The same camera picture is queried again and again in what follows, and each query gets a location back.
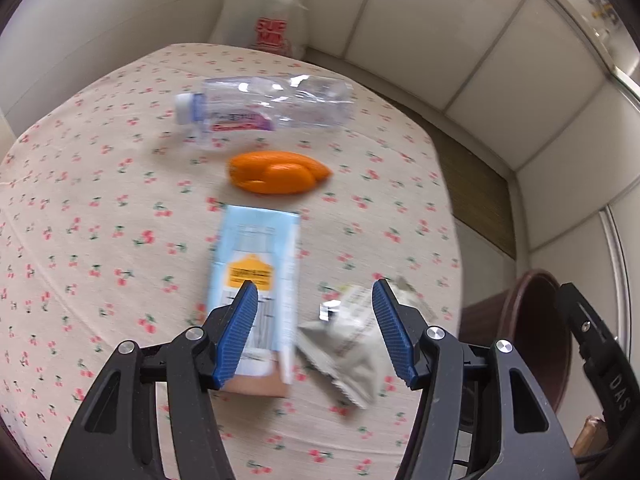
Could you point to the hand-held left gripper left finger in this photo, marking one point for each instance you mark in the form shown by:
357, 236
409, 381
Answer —
235, 335

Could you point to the clear plastic bottle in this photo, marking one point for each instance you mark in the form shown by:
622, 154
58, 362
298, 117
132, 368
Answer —
280, 102

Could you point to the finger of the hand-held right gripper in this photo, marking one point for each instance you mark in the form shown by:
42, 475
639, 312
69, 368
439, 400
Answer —
575, 310

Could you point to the grey white wrapper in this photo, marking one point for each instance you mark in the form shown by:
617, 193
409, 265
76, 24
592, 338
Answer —
345, 355

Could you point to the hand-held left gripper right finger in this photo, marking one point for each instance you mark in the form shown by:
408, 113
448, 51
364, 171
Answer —
395, 330

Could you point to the large orange peel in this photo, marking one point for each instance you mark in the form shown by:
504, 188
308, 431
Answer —
275, 172

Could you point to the white cabinet with sliding rail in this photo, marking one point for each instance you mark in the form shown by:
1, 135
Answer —
565, 220

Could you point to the brown floor mat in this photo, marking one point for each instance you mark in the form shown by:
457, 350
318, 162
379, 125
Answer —
480, 195

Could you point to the white cabinet with narrow doors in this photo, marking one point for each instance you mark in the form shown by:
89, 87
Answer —
425, 35

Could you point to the light blue milk carton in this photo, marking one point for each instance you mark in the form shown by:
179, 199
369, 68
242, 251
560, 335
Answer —
255, 245

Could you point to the cherry print tablecloth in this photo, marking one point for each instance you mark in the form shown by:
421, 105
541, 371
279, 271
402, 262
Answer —
100, 210

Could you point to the brown round trash bin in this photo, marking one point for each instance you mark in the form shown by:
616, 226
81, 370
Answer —
540, 320

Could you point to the white plastic bag red print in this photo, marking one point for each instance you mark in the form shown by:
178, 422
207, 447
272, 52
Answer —
270, 25

